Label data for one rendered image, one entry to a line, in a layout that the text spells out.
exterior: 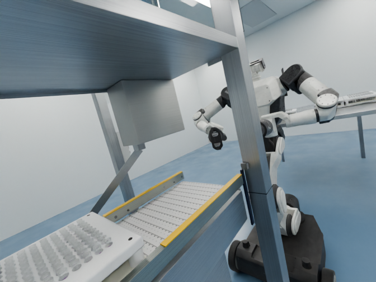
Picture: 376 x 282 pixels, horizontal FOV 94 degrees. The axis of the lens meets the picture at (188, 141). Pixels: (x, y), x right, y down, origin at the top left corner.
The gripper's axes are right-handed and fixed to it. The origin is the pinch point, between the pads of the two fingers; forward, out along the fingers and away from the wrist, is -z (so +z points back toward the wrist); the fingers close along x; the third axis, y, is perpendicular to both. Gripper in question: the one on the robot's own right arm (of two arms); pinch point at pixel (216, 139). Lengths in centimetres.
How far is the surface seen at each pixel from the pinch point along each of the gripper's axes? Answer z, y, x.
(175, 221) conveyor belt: -49, 13, 11
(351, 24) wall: 342, -299, -114
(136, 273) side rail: -68, 15, 7
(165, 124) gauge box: -29.3, 15.5, -14.2
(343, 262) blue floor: 23, -63, 102
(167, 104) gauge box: -26.3, 13.7, -20.9
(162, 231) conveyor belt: -53, 16, 11
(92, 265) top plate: -70, 21, 4
